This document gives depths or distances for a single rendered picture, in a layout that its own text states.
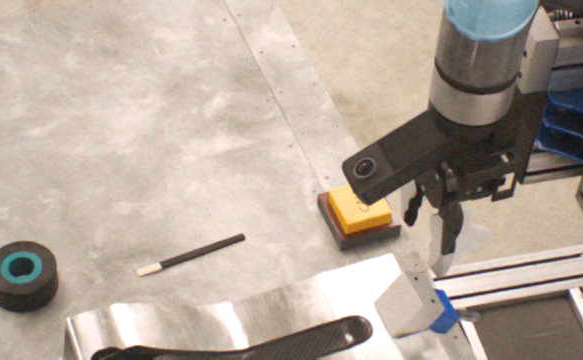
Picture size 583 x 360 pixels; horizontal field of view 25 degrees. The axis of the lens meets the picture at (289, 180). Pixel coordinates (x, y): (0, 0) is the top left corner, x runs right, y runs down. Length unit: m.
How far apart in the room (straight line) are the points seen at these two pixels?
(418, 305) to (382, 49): 1.71
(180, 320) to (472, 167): 0.36
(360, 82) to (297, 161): 1.29
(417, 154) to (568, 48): 0.49
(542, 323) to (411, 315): 0.95
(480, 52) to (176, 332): 0.47
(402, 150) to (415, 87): 1.77
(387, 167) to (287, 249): 0.41
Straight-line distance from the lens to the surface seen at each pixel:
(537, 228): 2.74
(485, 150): 1.25
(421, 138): 1.21
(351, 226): 1.58
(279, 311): 1.43
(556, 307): 2.35
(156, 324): 1.37
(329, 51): 3.03
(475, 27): 1.10
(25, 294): 1.52
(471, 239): 1.30
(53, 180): 1.67
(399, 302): 1.41
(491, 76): 1.14
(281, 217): 1.62
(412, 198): 1.32
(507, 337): 2.29
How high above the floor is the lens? 2.04
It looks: 48 degrees down
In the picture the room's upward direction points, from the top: 5 degrees clockwise
